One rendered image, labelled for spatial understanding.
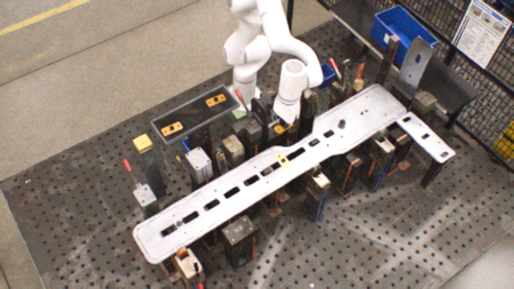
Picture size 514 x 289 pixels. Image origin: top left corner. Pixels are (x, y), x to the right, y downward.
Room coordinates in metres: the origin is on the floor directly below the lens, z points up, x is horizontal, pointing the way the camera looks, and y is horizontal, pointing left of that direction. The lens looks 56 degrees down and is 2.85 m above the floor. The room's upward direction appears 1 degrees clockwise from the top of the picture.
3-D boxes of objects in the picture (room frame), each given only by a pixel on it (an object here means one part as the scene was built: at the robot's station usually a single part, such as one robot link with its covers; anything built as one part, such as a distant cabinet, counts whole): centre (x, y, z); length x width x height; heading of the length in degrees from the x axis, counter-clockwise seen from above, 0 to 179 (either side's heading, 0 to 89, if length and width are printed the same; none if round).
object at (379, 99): (1.13, -0.10, 1.00); 1.38 x 0.22 x 0.02; 126
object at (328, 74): (1.87, -0.36, 0.74); 0.11 x 0.10 x 0.09; 126
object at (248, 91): (1.67, 0.08, 0.88); 0.19 x 0.19 x 0.18
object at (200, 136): (1.28, 0.27, 0.92); 0.10 x 0.08 x 0.45; 126
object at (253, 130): (1.29, 0.03, 0.89); 0.13 x 0.11 x 0.38; 36
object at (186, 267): (0.65, 0.25, 0.88); 0.15 x 0.11 x 0.36; 36
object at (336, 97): (1.55, -0.39, 0.88); 0.07 x 0.06 x 0.35; 36
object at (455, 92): (1.84, -0.72, 1.01); 0.90 x 0.22 x 0.03; 36
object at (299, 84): (1.17, -0.12, 1.52); 0.09 x 0.08 x 0.13; 109
